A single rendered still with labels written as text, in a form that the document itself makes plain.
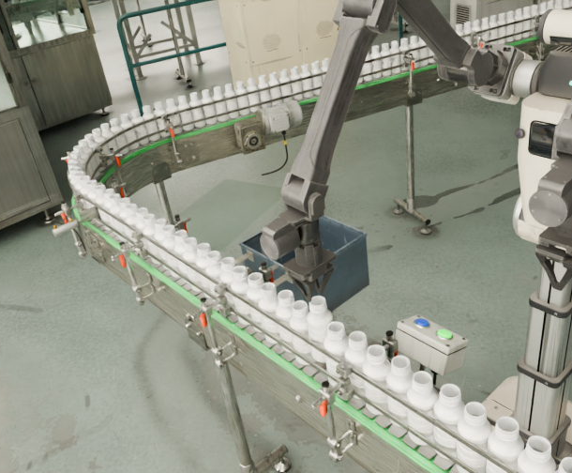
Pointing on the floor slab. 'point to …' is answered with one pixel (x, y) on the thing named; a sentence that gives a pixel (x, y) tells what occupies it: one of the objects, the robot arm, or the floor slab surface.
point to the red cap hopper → (159, 39)
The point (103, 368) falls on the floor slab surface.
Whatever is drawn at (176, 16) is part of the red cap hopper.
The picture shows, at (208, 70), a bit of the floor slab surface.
